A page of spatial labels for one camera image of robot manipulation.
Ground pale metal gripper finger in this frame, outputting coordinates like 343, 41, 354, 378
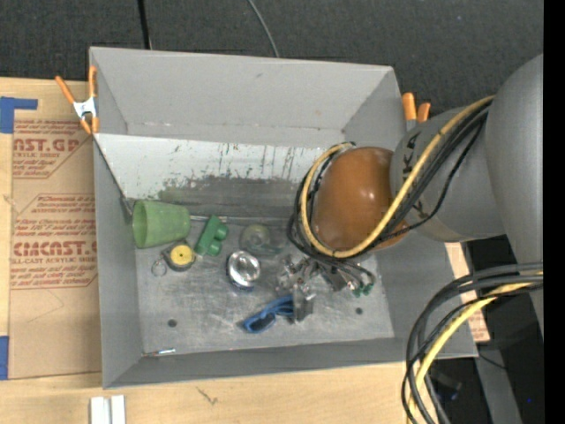
290, 283, 317, 324
276, 256, 315, 289

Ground green toy building block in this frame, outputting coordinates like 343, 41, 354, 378
193, 215, 230, 257

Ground blue sunglasses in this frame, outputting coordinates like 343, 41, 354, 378
241, 293, 296, 335

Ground pale green clear ball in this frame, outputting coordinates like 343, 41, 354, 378
238, 223, 283, 256

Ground grey metal bin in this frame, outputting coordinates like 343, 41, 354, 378
87, 45, 478, 390

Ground clear glass round thing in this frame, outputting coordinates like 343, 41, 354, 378
225, 249, 263, 292

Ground green plastic cup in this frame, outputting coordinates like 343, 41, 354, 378
132, 199, 192, 250

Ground yellow round tape measure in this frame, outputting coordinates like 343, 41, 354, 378
150, 242, 197, 278

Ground brown cardboard board, red print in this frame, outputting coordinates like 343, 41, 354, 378
0, 76, 491, 382

